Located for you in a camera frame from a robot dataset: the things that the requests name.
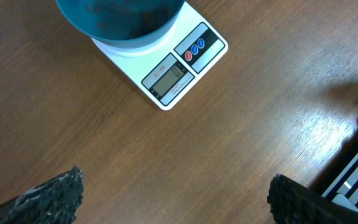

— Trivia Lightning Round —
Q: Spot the white digital kitchen scale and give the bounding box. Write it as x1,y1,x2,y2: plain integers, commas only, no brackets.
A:
93,2,228,110

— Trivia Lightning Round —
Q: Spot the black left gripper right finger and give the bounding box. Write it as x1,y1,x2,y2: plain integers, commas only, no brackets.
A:
267,174,358,224

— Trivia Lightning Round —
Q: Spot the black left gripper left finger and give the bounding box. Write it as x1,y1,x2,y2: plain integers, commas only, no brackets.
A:
0,166,84,224

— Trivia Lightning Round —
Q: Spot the blue plastic bowl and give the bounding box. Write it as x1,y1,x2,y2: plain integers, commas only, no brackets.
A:
56,0,185,48

